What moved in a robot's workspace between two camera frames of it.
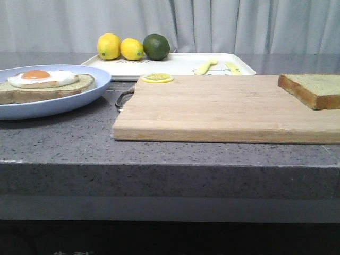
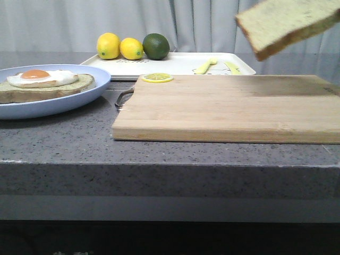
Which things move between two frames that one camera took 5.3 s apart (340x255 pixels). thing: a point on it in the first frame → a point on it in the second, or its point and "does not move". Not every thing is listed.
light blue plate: (34, 109) does not move
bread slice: (10, 94) does not move
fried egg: (40, 79) does not move
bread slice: (319, 91) → (273, 26)
